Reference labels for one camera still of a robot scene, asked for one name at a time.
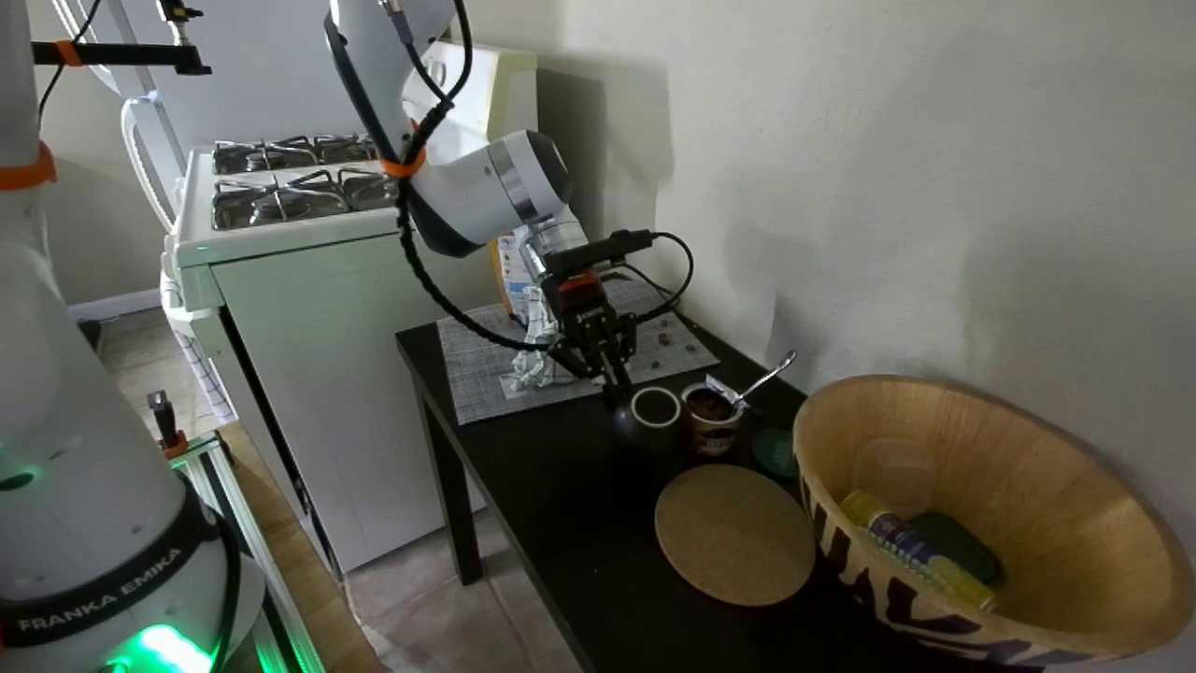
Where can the white stove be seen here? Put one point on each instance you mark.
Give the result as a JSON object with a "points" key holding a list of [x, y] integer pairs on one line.
{"points": [[312, 374]]}

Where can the green white sponge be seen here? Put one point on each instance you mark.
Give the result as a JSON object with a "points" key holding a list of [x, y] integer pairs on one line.
{"points": [[965, 548]]}

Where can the gray woven placemat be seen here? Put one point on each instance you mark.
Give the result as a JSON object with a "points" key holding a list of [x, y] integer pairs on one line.
{"points": [[482, 374]]}

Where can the open tin can orange label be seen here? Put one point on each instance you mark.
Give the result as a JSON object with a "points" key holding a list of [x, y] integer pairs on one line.
{"points": [[712, 424]]}

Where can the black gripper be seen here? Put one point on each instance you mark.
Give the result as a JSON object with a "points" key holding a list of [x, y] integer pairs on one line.
{"points": [[594, 316]]}

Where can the white plastic spoon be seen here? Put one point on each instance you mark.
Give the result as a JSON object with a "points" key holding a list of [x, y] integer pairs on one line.
{"points": [[768, 374]]}

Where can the round cork coaster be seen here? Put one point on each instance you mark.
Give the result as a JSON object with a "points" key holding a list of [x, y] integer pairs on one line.
{"points": [[733, 538]]}

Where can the zebra pattern wooden bowl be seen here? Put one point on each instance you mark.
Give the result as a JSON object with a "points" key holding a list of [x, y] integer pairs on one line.
{"points": [[1070, 500]]}

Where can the black round mug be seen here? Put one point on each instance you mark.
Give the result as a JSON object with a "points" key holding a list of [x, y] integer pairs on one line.
{"points": [[652, 415]]}

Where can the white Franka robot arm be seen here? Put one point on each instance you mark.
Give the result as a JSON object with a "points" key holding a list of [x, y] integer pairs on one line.
{"points": [[78, 472]]}

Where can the crumpled printed cloth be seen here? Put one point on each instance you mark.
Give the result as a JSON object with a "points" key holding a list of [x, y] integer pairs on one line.
{"points": [[540, 373]]}

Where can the black side table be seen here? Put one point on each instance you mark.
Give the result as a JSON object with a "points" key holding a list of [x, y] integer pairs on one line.
{"points": [[563, 500]]}

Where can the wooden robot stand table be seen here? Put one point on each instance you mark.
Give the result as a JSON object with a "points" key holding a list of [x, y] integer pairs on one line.
{"points": [[312, 572]]}

